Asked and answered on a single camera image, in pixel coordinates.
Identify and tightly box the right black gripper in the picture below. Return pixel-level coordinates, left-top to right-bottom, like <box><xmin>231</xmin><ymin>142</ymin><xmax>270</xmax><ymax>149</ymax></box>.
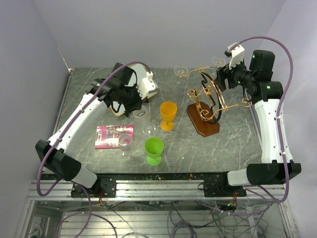
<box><xmin>214</xmin><ymin>56</ymin><xmax>256</xmax><ymax>91</ymax></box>

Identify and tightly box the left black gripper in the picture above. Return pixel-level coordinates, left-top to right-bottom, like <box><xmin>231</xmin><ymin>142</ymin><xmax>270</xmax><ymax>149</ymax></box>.
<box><xmin>119</xmin><ymin>83</ymin><xmax>148</xmax><ymax>114</ymax></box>

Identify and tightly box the clear small wine glass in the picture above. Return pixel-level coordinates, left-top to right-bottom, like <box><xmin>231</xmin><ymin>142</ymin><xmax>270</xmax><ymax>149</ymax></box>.
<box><xmin>211</xmin><ymin>57</ymin><xmax>226</xmax><ymax>79</ymax></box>

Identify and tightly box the clear front wine glass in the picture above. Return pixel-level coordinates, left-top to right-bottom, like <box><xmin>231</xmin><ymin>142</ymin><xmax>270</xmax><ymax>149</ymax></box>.
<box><xmin>118</xmin><ymin>133</ymin><xmax>134</xmax><ymax>161</ymax></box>

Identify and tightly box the clear tall wine glass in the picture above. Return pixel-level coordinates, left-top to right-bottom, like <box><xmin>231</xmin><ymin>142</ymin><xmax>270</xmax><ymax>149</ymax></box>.
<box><xmin>173</xmin><ymin>65</ymin><xmax>189</xmax><ymax>84</ymax></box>

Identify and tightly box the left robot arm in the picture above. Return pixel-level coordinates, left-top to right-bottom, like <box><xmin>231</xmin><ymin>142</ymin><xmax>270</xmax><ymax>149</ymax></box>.
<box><xmin>37</xmin><ymin>61</ymin><xmax>151</xmax><ymax>193</ymax></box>

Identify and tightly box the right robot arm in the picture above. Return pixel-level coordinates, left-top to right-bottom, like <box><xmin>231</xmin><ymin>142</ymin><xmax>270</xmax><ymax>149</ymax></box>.
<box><xmin>215</xmin><ymin>47</ymin><xmax>302</xmax><ymax>196</ymax></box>

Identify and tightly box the gold wine glass rack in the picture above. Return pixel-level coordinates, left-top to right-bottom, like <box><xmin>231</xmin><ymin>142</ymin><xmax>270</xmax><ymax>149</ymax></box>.
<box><xmin>187</xmin><ymin>66</ymin><xmax>252</xmax><ymax>137</ymax></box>

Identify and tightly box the yellow framed whiteboard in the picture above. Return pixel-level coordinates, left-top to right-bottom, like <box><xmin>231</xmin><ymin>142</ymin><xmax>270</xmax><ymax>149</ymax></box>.
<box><xmin>110</xmin><ymin>63</ymin><xmax>155</xmax><ymax>117</ymax></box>

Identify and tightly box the orange plastic goblet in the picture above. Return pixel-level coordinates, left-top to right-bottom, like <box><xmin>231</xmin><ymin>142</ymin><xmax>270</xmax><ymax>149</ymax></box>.
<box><xmin>160</xmin><ymin>101</ymin><xmax>177</xmax><ymax>131</ymax></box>

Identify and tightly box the pink booklet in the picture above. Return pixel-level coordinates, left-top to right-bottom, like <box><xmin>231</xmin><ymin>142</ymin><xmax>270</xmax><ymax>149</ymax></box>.
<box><xmin>95</xmin><ymin>124</ymin><xmax>134</xmax><ymax>149</ymax></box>

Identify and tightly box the green plastic goblet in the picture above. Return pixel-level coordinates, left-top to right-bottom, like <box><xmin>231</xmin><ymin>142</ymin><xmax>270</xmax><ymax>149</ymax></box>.
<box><xmin>145</xmin><ymin>137</ymin><xmax>164</xmax><ymax>166</ymax></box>

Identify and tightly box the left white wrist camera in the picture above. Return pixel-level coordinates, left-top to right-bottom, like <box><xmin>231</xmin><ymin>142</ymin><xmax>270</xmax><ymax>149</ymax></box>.
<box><xmin>136</xmin><ymin>72</ymin><xmax>158</xmax><ymax>100</ymax></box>

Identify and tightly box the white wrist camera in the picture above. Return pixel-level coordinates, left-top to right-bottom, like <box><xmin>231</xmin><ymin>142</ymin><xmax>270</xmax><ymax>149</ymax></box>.
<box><xmin>136</xmin><ymin>72</ymin><xmax>158</xmax><ymax>100</ymax></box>
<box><xmin>225</xmin><ymin>42</ymin><xmax>245</xmax><ymax>69</ymax></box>

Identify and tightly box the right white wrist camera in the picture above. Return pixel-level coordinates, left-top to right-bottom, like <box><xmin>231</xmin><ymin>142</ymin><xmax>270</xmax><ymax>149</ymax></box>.
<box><xmin>225</xmin><ymin>42</ymin><xmax>245</xmax><ymax>69</ymax></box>

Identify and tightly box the aluminium mounting rail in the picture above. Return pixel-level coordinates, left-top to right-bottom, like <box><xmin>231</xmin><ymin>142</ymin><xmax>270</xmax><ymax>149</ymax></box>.
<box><xmin>27</xmin><ymin>172</ymin><xmax>288</xmax><ymax>200</ymax></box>

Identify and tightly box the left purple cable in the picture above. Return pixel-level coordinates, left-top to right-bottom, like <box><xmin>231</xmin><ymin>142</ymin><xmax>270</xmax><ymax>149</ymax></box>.
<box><xmin>36</xmin><ymin>61</ymin><xmax>152</xmax><ymax>238</ymax></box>

